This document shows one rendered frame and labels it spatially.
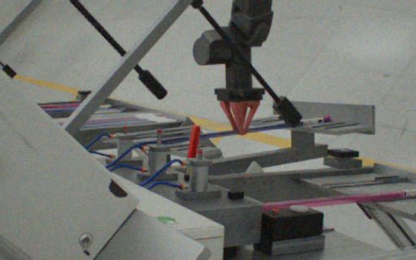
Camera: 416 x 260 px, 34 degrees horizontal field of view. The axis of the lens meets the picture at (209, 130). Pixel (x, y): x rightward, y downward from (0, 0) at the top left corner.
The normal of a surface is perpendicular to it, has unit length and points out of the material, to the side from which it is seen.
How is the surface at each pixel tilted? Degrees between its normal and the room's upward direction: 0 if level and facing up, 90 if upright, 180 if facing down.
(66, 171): 90
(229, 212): 90
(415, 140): 0
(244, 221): 90
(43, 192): 90
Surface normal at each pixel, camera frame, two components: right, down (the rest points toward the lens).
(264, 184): 0.51, 0.13
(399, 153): -0.60, -0.65
